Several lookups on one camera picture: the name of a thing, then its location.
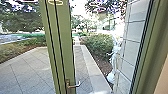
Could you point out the low green hedge outdoors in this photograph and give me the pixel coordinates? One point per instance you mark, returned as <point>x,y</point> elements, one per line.
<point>33,40</point>

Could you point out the green shrub outdoors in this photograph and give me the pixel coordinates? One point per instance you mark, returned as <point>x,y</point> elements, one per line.
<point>98,45</point>

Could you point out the large tree outdoors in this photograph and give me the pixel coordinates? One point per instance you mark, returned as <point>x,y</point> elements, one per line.
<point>20,18</point>

